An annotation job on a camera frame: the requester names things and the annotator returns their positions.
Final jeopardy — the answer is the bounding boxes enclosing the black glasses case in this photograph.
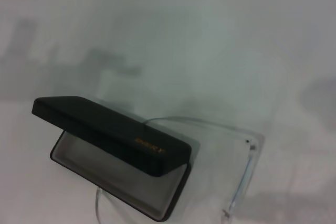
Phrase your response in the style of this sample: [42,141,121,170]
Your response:
[31,95,193,222]

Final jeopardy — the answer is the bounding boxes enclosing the clear white glasses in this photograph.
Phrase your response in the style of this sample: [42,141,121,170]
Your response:
[94,115,266,224]

